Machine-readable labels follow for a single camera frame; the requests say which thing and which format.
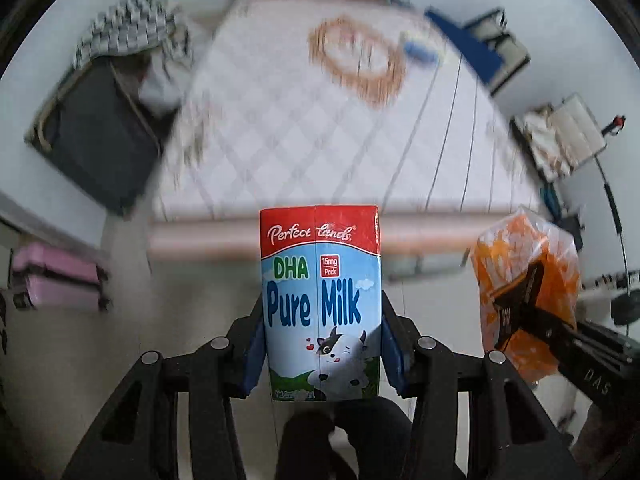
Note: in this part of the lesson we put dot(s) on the person's legs dark trousers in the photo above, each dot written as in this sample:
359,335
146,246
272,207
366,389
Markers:
345,445

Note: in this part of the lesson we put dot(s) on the blue packet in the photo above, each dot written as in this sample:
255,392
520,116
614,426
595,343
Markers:
421,51

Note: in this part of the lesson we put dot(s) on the chair with blue cushion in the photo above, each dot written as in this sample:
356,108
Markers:
475,47

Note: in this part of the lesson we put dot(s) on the table with printed tablecloth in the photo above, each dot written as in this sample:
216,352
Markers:
280,135

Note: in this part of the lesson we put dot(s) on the milk carton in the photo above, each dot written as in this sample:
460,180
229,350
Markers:
320,300

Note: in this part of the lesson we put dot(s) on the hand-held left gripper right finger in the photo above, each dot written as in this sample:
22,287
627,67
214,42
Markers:
392,355

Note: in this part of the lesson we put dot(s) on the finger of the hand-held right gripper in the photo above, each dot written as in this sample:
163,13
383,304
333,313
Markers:
515,305

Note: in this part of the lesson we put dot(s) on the orange plastic bag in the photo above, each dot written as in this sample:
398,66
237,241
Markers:
505,255

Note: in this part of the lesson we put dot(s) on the chair with white cushion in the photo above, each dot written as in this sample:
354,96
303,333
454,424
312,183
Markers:
565,132

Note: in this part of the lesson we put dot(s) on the pink suitcase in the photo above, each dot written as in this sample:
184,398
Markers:
55,277

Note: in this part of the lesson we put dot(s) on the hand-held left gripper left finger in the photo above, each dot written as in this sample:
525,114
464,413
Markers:
252,355

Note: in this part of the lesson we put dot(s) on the white tote bag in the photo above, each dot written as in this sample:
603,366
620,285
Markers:
162,82

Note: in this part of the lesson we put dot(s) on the checkered cloth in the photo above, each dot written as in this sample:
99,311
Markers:
130,25

